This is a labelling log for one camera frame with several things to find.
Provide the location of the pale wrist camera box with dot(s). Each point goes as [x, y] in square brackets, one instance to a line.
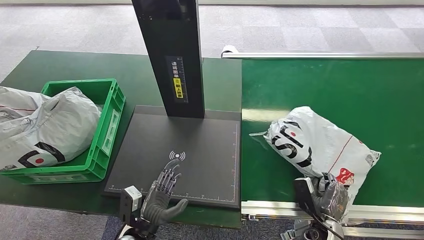
[130, 202]
[303, 193]

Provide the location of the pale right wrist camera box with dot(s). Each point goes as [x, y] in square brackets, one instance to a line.
[303, 193]

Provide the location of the white courier bag black logo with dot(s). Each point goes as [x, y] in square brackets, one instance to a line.
[56, 129]

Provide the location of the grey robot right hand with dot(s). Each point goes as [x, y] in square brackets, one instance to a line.
[331, 198]

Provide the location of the dark green table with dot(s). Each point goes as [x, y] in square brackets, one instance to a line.
[82, 66]

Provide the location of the white courier bag red line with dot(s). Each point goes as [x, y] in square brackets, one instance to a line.
[16, 102]

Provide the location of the black scanner column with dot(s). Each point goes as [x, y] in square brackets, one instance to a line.
[172, 39]

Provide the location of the green plastic crate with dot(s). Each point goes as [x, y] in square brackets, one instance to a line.
[106, 132]

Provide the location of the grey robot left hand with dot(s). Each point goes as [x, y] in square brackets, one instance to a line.
[159, 205]

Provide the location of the white courier bag red print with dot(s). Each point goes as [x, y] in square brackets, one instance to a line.
[321, 145]

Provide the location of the yellow sticker on column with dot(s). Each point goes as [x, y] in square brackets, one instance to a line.
[178, 87]

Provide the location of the grey conveyor support bracket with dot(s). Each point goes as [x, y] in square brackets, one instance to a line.
[294, 233]

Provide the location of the aluminium conveyor side rail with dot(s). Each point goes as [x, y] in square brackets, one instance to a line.
[314, 55]
[381, 212]

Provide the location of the green conveyor belt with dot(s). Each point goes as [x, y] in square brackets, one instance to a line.
[331, 86]

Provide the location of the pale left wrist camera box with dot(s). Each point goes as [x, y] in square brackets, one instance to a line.
[130, 202]

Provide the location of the black scanner platform with ruler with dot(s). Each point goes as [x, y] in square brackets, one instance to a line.
[198, 159]

